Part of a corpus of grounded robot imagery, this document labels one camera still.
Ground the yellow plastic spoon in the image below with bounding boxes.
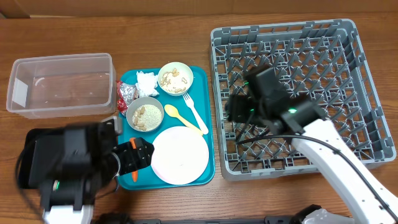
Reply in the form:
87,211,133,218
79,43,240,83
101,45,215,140
164,105,203,136

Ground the orange carrot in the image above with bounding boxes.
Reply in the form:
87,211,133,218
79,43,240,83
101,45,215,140
129,138,138,182

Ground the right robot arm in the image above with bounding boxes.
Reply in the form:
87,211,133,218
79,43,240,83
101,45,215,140
225,65,397,223

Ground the grey bowl with rice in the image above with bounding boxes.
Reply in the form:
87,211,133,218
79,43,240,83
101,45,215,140
126,97,164,132

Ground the teal plastic tray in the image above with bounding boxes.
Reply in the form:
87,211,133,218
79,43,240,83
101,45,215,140
118,66,215,190

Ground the clear plastic bin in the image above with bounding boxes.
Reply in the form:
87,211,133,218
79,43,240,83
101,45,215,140
6,53,116,119

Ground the pink round plate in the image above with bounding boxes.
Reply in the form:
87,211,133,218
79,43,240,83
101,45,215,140
151,126,210,185

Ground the cream bowl with peanuts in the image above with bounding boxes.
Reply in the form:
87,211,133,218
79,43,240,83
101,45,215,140
158,62,193,96

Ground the grey dishwasher rack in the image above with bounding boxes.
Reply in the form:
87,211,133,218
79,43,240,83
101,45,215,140
210,19,397,181

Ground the black plastic tray bin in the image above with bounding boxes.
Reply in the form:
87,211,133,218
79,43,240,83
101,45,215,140
17,128,114,190

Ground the red silver foil wrapper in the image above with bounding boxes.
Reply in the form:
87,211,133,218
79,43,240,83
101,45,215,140
116,80,139,116

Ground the crumpled white napkin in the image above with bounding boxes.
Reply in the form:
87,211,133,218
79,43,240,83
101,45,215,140
136,71,159,98

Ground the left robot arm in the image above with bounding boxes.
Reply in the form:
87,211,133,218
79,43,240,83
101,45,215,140
24,119,155,223

